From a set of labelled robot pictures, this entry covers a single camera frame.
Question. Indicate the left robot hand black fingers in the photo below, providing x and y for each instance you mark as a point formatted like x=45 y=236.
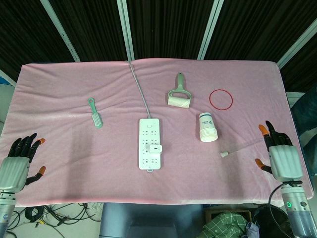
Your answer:
x=13 y=171

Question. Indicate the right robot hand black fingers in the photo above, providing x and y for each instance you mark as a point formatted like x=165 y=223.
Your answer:
x=284 y=161

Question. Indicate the white plug adapter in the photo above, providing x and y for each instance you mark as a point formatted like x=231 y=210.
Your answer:
x=156 y=149

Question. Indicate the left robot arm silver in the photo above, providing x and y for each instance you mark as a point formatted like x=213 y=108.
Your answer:
x=6 y=210

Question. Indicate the clear tube with white cap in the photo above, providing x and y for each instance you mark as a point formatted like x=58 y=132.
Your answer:
x=225 y=154

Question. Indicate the black waste bin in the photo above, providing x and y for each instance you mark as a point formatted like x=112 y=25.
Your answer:
x=270 y=223

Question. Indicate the white plastic bottle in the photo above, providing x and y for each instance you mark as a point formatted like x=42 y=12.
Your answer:
x=207 y=129

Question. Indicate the brown cardboard box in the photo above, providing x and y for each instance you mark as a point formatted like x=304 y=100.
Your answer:
x=213 y=212

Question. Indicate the green checked cloth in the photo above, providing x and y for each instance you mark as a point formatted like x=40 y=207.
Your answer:
x=223 y=226

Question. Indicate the pink cloth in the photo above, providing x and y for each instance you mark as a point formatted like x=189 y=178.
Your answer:
x=74 y=94

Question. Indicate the small green brush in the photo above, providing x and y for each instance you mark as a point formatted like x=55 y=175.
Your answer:
x=96 y=116

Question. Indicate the green lint roller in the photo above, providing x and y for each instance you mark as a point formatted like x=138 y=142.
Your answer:
x=178 y=100

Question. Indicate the grey-blue robot torso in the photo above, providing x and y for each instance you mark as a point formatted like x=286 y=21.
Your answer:
x=138 y=220

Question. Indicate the white power strip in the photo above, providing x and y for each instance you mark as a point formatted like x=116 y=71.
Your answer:
x=146 y=129

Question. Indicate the white partition post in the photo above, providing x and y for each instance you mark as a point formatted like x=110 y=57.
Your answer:
x=62 y=32
x=210 y=27
x=126 y=29
x=297 y=44

